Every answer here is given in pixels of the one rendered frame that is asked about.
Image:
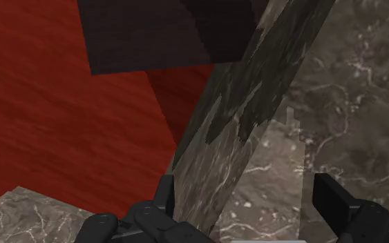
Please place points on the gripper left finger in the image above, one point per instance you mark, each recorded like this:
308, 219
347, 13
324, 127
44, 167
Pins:
147, 218

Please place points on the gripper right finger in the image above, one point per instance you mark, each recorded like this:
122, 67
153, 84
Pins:
366, 218

